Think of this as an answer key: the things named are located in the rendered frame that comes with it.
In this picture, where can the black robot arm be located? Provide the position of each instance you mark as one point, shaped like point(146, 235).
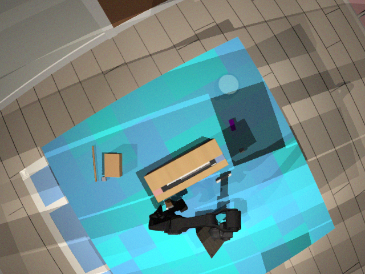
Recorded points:
point(176, 224)

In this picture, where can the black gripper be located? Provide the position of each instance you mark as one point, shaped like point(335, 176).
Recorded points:
point(179, 205)

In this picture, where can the purple rectangular block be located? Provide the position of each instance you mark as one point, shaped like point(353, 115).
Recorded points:
point(232, 125)

